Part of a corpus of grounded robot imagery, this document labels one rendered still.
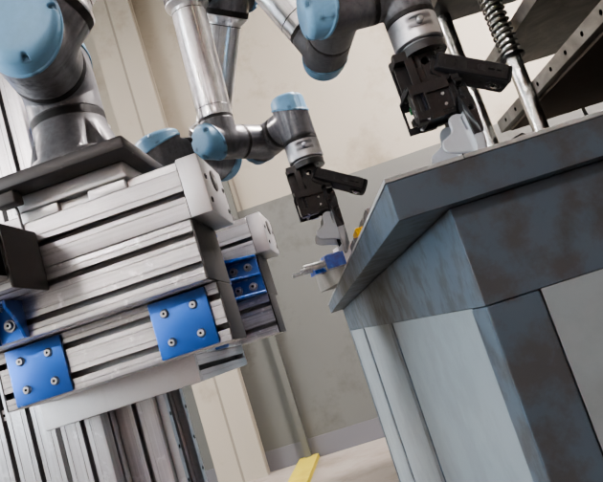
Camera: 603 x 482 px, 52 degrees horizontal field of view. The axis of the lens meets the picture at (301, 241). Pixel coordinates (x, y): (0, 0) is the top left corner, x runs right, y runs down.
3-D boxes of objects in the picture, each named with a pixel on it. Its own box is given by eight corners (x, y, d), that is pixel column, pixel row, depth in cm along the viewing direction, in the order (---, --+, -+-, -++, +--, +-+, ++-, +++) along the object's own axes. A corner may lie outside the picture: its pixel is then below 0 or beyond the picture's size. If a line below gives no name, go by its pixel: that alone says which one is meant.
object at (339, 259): (304, 283, 124) (296, 257, 125) (303, 285, 129) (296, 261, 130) (366, 264, 125) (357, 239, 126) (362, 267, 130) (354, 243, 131)
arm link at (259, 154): (222, 136, 139) (249, 114, 131) (260, 136, 147) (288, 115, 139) (233, 168, 138) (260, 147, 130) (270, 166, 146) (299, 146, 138)
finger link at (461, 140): (454, 183, 85) (429, 129, 89) (494, 170, 86) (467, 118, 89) (457, 172, 82) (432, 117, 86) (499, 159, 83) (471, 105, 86)
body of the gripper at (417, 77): (411, 142, 93) (385, 70, 95) (464, 125, 94) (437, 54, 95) (421, 123, 85) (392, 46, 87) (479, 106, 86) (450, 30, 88)
